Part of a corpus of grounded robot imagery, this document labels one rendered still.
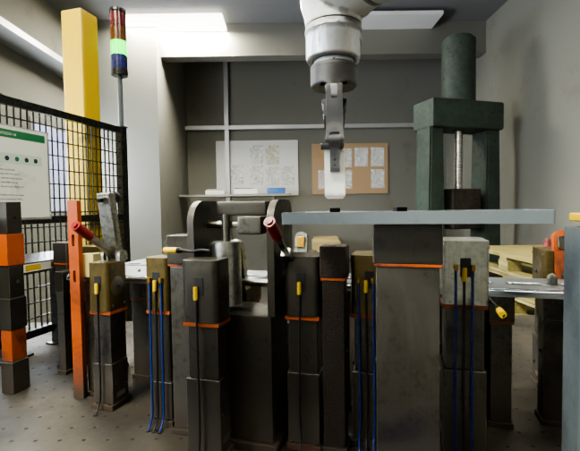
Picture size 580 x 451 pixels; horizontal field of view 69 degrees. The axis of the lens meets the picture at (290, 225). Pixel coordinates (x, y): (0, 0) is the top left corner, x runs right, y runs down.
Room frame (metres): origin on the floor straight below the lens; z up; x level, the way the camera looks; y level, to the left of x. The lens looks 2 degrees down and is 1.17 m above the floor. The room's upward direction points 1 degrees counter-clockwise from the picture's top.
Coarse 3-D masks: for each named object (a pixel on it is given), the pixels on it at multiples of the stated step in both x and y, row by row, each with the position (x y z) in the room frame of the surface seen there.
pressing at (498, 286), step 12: (132, 276) 1.07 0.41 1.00; (144, 276) 1.09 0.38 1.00; (252, 276) 1.04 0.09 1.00; (264, 276) 1.06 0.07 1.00; (348, 288) 0.92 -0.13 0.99; (492, 288) 0.84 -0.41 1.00; (504, 288) 0.84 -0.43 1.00; (516, 288) 0.84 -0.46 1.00; (528, 288) 0.85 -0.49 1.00; (540, 288) 0.85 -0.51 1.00; (552, 288) 0.85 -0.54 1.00
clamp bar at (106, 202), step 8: (112, 192) 1.01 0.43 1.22; (104, 200) 0.99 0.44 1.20; (112, 200) 1.00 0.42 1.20; (104, 208) 1.00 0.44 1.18; (112, 208) 1.00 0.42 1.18; (104, 216) 1.00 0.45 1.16; (112, 216) 1.00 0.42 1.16; (104, 224) 1.01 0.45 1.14; (112, 224) 1.00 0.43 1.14; (104, 232) 1.01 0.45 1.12; (112, 232) 1.01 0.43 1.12; (104, 240) 1.02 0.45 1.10; (112, 240) 1.01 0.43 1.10; (120, 240) 1.02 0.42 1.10; (112, 248) 1.04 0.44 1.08; (120, 248) 1.02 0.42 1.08
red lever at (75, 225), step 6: (78, 222) 0.91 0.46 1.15; (72, 228) 0.91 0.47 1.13; (78, 228) 0.91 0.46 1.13; (84, 228) 0.92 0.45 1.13; (84, 234) 0.93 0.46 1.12; (90, 234) 0.94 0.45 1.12; (90, 240) 0.95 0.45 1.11; (96, 240) 0.96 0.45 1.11; (102, 246) 0.98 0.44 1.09; (108, 246) 1.00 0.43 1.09; (108, 252) 1.00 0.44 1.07; (114, 252) 1.02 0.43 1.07; (114, 258) 1.02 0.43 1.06
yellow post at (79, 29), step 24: (72, 24) 1.74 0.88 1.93; (96, 24) 1.82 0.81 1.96; (72, 48) 1.75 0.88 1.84; (96, 48) 1.81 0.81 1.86; (72, 72) 1.75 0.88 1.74; (96, 72) 1.81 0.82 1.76; (72, 96) 1.75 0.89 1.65; (96, 96) 1.80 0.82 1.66; (72, 168) 1.75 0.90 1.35; (96, 168) 1.79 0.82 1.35; (72, 192) 1.75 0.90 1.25; (96, 192) 1.79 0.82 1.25
